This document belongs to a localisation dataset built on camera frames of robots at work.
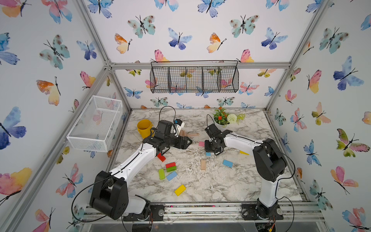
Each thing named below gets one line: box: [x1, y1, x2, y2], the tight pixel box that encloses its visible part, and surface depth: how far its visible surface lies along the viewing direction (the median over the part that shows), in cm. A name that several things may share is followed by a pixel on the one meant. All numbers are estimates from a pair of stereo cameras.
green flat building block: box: [166, 165, 178, 173], surface depth 89 cm
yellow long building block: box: [174, 184, 187, 197], surface depth 83 cm
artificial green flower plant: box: [212, 106, 246, 126], surface depth 98 cm
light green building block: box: [158, 168, 166, 181], surface depth 88 cm
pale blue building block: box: [166, 171, 178, 182], surface depth 88 cm
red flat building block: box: [165, 161, 176, 169], surface depth 93 cm
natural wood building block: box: [200, 159, 206, 171], surface depth 92 cm
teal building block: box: [222, 159, 234, 168], surface depth 93 cm
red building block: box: [156, 152, 167, 163], surface depth 95 cm
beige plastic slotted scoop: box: [179, 129, 200, 137], surface depth 107 cm
